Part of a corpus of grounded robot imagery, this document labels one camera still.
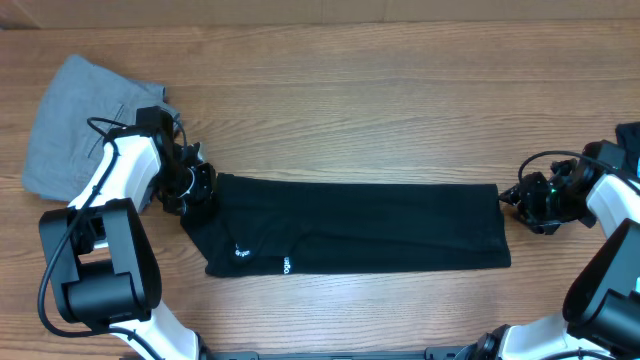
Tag black t-shirt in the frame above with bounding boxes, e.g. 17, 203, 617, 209
181, 174, 511, 277

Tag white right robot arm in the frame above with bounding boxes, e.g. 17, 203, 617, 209
454, 140, 639, 360

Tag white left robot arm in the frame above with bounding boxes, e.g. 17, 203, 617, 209
37, 106, 215, 359

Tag dark garment at right edge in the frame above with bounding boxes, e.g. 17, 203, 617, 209
615, 122, 640, 176

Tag folded grey shorts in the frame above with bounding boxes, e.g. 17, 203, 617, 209
22, 55, 180, 202

